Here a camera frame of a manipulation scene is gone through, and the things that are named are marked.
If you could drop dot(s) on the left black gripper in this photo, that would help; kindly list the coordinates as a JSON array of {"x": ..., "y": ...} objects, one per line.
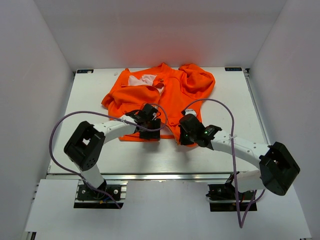
[{"x": 152, "y": 135}]

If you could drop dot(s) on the right blue table label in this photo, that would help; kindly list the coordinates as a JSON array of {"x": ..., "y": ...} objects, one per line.
[{"x": 233, "y": 69}]

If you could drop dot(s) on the aluminium table front rail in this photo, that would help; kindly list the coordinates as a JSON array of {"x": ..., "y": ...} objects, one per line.
[{"x": 166, "y": 176}]

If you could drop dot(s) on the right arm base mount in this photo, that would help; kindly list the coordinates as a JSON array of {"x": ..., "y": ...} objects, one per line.
[{"x": 222, "y": 197}]

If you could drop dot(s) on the left blue table label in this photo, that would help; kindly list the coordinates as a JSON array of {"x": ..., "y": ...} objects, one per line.
[{"x": 84, "y": 71}]

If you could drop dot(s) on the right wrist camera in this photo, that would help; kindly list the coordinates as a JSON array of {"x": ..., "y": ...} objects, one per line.
[{"x": 189, "y": 111}]

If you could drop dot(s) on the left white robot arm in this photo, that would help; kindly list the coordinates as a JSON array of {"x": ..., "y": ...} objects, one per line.
[{"x": 85, "y": 144}]

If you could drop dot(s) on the blue table label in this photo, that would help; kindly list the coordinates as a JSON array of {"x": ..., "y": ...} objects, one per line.
[
  {"x": 84, "y": 71},
  {"x": 233, "y": 69}
]

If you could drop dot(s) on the orange jacket pink lining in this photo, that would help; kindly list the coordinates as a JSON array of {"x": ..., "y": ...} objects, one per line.
[{"x": 172, "y": 89}]

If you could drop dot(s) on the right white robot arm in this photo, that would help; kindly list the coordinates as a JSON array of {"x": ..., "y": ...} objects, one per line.
[{"x": 276, "y": 169}]

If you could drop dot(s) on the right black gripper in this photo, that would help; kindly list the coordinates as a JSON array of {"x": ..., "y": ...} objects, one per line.
[{"x": 183, "y": 141}]

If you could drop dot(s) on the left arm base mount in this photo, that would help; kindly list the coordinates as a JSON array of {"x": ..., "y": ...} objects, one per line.
[{"x": 87, "y": 198}]

